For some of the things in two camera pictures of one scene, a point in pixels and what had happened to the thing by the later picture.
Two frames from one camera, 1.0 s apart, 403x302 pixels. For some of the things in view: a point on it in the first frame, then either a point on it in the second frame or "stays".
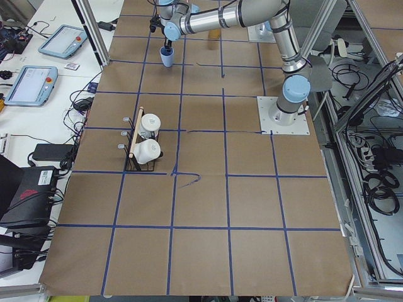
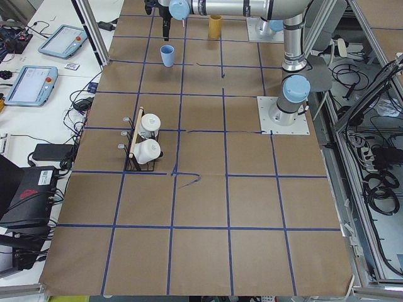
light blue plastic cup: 167,56 stays
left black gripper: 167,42 → 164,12
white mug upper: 150,124 stays
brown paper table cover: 174,191 stays
